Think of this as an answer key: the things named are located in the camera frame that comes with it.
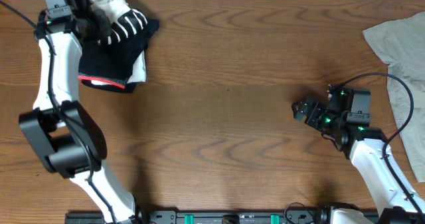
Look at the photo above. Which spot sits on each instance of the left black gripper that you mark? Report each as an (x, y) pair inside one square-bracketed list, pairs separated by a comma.
[(85, 26)]

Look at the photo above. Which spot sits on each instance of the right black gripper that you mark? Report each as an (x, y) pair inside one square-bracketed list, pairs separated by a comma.
[(312, 119)]

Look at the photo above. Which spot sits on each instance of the white t-shirt black logo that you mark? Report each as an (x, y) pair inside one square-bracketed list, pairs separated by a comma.
[(125, 22)]

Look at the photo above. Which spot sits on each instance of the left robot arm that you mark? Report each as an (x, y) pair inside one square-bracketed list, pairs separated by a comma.
[(60, 131)]

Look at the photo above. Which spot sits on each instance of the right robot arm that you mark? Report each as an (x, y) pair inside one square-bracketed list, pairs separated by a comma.
[(369, 152)]

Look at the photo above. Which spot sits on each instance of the black folded garment red trim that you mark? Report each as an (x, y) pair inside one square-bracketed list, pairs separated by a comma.
[(110, 67)]

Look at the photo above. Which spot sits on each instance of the white folded garment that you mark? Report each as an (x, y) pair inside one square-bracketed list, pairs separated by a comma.
[(138, 73)]

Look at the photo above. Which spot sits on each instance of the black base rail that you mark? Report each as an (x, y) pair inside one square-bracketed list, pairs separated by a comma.
[(294, 216)]

